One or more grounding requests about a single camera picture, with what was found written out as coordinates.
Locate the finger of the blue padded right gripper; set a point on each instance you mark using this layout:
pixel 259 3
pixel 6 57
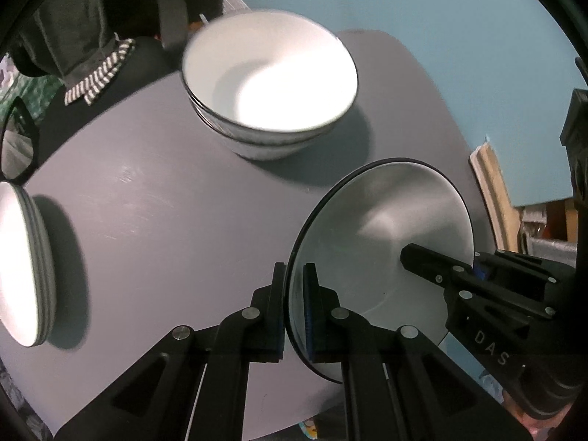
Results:
pixel 503 266

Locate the dark grey hoodie on chair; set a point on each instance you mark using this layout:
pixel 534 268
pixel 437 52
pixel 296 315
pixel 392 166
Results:
pixel 71 40

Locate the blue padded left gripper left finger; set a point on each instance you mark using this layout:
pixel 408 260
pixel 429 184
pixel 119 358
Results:
pixel 268 327

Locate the white plate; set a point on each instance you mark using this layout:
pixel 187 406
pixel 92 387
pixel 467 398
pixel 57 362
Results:
pixel 28 286

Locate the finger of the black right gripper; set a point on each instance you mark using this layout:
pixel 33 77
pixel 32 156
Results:
pixel 458 277

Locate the white ribbed bowl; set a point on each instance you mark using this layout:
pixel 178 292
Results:
pixel 269 76
pixel 257 151
pixel 355 236

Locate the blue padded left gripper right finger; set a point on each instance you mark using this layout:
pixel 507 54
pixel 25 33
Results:
pixel 322 330

